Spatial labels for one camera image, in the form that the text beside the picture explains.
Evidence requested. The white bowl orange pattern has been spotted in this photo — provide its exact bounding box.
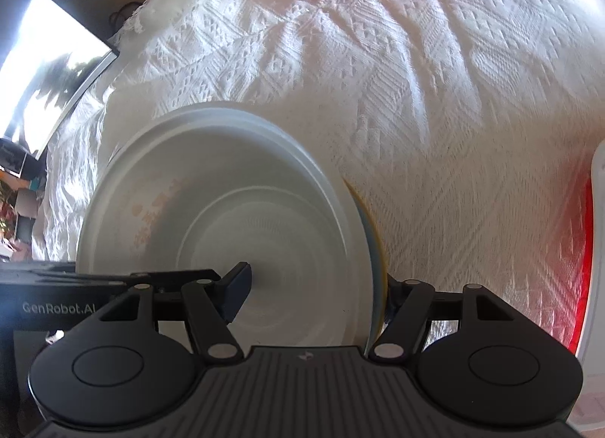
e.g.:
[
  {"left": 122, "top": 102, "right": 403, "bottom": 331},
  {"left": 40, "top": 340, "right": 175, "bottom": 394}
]
[{"left": 76, "top": 103, "right": 372, "bottom": 348}]

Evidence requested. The blue ceramic bowl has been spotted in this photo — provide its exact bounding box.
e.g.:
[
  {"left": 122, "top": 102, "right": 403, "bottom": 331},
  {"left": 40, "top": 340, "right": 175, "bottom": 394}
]
[{"left": 359, "top": 211, "right": 386, "bottom": 346}]

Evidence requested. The white bowl gold rim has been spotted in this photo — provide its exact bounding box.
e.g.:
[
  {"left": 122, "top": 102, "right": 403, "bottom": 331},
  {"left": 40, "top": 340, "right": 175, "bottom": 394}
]
[{"left": 344, "top": 181, "right": 388, "bottom": 351}]

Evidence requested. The clear plastic container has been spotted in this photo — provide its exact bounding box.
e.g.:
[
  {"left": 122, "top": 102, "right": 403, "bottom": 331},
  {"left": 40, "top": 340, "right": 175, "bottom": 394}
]
[{"left": 569, "top": 144, "right": 604, "bottom": 432}]

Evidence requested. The white textured tablecloth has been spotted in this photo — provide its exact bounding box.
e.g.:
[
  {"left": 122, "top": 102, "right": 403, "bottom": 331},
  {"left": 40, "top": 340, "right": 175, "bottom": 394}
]
[{"left": 33, "top": 0, "right": 604, "bottom": 346}]

